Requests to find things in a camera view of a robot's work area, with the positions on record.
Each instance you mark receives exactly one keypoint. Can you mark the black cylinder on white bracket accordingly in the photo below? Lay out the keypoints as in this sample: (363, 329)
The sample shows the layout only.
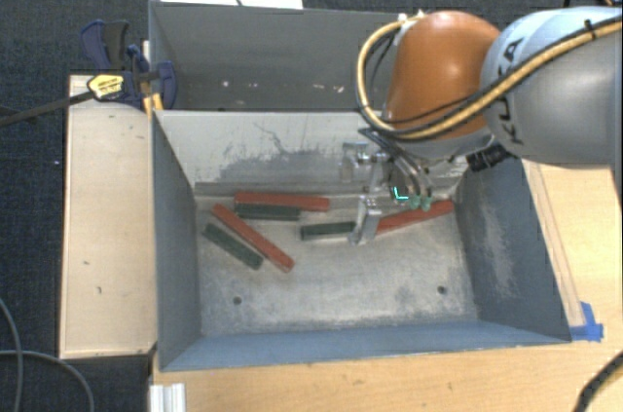
(487, 158)

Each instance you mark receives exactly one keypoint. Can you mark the pale wood flat board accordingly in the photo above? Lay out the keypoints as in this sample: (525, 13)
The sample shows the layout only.
(107, 225)

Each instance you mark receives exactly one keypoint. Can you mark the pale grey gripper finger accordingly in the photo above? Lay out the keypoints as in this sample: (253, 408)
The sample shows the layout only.
(359, 225)
(374, 223)

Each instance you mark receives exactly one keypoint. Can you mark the red-brown flat block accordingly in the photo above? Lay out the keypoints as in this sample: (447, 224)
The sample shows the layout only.
(253, 237)
(282, 200)
(414, 216)

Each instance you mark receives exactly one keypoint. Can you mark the grey metal bin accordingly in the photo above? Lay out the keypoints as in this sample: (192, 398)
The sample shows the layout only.
(340, 283)

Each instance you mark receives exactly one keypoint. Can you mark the dark green flat block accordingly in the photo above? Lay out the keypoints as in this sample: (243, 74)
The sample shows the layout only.
(232, 246)
(327, 231)
(267, 212)

